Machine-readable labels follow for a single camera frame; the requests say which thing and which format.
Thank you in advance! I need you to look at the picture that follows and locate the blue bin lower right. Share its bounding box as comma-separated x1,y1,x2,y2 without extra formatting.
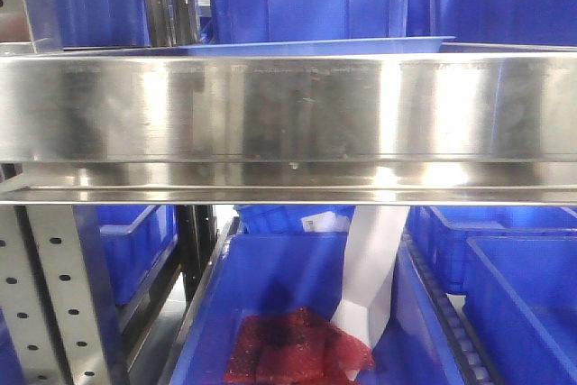
463,236,576,384

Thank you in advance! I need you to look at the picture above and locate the blue bin lower left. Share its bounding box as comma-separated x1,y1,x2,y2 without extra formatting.
96,204,178,307

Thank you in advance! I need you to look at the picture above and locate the blue plastic tray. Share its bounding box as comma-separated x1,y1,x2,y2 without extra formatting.
179,36,453,56

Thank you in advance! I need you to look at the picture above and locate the perforated steel shelf post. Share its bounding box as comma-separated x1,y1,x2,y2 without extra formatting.
1,205,130,384

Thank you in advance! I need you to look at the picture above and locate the blue bin lower centre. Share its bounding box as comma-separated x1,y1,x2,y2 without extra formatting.
170,234,464,384

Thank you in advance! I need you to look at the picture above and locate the blue bin behind right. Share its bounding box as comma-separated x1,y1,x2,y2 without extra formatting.
406,206,576,295

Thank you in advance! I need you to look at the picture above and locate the red mesh bag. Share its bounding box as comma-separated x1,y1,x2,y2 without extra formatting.
223,307,376,384

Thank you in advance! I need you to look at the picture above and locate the stainless steel shelf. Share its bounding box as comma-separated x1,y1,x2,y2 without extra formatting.
1,43,576,205

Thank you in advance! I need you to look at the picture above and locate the blue bin behind centre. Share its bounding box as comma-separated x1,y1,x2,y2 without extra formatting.
234,205,355,234

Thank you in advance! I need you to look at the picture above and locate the blue bin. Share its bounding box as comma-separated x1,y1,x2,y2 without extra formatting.
96,204,178,307
406,206,576,295
234,205,355,234
463,236,576,384
170,234,464,384

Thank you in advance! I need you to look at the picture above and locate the black upright post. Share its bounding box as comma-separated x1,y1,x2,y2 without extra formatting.
175,205,217,303

